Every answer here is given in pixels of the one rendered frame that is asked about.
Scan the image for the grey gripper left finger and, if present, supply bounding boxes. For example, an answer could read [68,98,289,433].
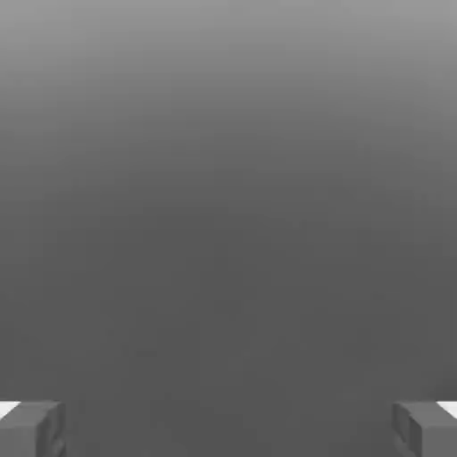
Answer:
[0,400,68,457]

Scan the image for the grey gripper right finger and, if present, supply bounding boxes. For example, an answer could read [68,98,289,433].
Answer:
[391,400,457,457]

